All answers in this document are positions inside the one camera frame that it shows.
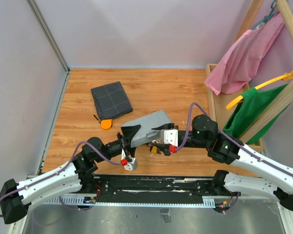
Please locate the dark grey checked cloth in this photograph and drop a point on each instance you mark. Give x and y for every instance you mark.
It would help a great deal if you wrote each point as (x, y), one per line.
(111, 101)

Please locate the aluminium frame rail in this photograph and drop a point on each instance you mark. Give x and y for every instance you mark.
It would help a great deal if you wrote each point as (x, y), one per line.
(88, 200)

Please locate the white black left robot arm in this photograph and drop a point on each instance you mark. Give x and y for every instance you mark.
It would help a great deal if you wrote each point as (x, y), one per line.
(76, 175)

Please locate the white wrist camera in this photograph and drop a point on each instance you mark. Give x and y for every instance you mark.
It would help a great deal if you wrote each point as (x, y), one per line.
(169, 136)
(129, 163)

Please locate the pink shirt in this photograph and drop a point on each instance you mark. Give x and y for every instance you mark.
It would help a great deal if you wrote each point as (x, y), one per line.
(240, 63)

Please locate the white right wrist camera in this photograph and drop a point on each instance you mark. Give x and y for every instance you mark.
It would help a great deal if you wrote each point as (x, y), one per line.
(169, 136)

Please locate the grey plastic tool case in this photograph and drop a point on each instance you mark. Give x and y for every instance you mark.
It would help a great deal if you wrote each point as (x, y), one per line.
(146, 134)

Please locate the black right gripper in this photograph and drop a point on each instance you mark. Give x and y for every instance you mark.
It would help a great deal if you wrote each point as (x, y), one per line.
(164, 148)

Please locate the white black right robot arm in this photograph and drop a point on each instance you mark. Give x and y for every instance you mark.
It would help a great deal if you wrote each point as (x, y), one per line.
(272, 179)

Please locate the green shirt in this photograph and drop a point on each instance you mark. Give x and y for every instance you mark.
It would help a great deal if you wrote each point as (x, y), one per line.
(246, 112)

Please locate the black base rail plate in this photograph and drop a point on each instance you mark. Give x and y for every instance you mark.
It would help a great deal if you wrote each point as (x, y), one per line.
(151, 189)

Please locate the orange black hex key set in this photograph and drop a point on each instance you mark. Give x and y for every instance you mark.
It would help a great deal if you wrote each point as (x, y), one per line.
(154, 150)

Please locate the teal clothes hanger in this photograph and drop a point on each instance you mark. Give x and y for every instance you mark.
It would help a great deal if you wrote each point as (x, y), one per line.
(268, 17)

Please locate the orange tape measure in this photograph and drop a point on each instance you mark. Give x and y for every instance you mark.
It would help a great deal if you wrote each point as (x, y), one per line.
(106, 124)

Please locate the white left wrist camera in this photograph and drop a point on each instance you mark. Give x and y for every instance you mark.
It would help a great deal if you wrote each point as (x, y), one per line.
(129, 163)

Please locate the yellow clothes hanger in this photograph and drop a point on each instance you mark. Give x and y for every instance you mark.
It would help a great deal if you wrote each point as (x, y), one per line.
(240, 98)

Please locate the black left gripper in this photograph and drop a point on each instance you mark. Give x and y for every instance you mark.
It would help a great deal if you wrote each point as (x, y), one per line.
(128, 132)

